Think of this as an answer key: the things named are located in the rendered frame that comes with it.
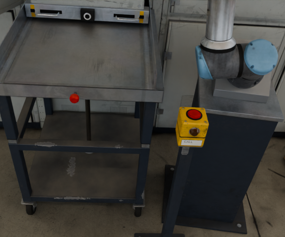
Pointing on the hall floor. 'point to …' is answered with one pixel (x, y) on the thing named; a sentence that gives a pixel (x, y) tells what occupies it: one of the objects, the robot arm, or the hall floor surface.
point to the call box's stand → (174, 194)
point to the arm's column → (224, 165)
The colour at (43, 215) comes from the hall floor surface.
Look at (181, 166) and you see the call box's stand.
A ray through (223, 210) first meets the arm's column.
